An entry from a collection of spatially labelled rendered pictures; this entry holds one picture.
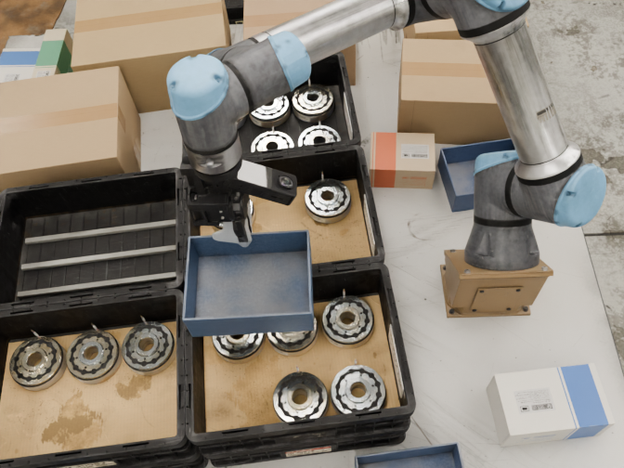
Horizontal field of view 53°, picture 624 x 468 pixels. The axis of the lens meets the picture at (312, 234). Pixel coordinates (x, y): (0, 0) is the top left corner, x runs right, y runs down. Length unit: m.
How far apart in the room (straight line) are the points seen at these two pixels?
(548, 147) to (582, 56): 1.98
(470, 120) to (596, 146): 1.19
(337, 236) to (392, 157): 0.30
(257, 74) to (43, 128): 0.91
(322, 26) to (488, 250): 0.57
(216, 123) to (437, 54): 0.99
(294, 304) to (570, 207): 0.50
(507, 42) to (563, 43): 2.09
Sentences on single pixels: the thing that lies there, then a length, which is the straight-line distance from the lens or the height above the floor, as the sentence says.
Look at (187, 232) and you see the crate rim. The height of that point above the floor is 0.93.
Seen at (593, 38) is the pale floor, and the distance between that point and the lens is 3.22.
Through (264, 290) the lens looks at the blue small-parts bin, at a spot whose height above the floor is 1.07.
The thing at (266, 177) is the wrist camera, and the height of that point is 1.27.
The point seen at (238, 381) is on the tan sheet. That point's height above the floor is 0.83.
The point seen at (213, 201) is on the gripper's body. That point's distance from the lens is 0.94.
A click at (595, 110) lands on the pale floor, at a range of 2.91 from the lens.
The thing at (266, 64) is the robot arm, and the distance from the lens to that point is 0.84.
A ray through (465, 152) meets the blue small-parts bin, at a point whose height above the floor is 0.74.
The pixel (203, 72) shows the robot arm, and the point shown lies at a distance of 0.80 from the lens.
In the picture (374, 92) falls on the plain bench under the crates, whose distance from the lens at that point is 1.83.
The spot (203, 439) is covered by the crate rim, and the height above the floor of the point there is 0.93.
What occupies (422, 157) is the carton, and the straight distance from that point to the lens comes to 1.59.
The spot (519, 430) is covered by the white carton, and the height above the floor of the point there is 0.79.
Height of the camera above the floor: 2.01
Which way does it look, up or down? 58 degrees down
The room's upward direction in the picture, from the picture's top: 6 degrees counter-clockwise
